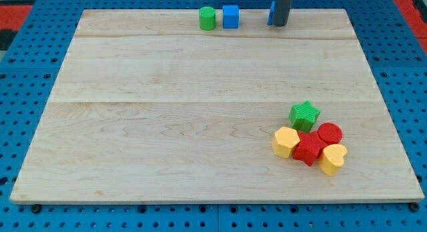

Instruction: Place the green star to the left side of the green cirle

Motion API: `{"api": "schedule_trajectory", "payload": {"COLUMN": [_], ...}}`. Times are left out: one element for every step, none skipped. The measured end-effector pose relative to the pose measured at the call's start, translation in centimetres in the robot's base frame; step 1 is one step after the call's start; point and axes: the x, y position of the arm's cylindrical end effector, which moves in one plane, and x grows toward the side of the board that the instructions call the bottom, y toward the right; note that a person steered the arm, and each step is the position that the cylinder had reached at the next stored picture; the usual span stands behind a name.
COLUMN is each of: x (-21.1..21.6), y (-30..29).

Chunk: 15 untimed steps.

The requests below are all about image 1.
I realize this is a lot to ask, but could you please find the yellow hexagon block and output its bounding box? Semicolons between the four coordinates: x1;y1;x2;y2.
272;127;300;159

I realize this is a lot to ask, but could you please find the green star block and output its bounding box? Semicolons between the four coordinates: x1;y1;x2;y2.
288;101;321;133

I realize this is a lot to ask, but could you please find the red star block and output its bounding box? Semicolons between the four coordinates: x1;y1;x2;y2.
293;131;328;167

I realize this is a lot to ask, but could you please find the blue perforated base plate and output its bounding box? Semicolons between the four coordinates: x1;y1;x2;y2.
1;0;426;231

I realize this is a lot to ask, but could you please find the yellow heart block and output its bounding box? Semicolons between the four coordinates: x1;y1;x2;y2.
319;144;348;176

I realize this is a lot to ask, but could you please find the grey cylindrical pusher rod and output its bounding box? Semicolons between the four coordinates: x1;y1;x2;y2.
272;0;292;27

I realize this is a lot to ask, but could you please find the red cylinder block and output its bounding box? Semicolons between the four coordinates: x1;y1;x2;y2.
317;123;343;145

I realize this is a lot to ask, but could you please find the wooden board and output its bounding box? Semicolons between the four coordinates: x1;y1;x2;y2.
10;9;424;205

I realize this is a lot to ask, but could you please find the green cylinder block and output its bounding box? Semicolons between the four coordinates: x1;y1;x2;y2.
199;7;216;31

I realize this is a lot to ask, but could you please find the blue block behind rod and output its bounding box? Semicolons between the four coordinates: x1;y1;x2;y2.
267;1;276;26

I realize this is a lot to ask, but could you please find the blue cube block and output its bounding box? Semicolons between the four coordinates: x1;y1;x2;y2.
223;5;240;29

